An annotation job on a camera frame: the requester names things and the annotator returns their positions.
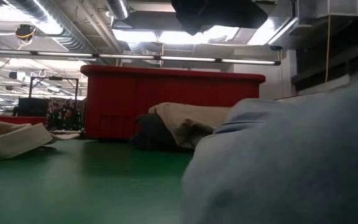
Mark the beige garment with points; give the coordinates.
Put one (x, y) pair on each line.
(191, 121)

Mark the dark blue denim jeans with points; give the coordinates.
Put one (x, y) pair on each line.
(152, 133)

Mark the light blue jeans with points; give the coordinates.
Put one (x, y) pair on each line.
(291, 161)

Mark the cream canvas tote bag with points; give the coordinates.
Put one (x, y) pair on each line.
(11, 140)

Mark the red plastic laundry basket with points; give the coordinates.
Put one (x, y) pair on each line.
(120, 99)

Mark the long ceiling light tube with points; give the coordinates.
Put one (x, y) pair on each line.
(250, 61)
(64, 53)
(188, 58)

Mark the black monitor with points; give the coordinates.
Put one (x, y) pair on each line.
(33, 106)

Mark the green table mat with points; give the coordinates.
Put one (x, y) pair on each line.
(73, 186)

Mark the red storage bin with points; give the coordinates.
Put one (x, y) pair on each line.
(17, 119)

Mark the black ceiling camera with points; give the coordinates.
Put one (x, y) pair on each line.
(275, 47)

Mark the silver ceiling air duct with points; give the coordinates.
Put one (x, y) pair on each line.
(70, 34)
(118, 7)

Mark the black metal stand frame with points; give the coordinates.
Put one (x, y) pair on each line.
(54, 78)

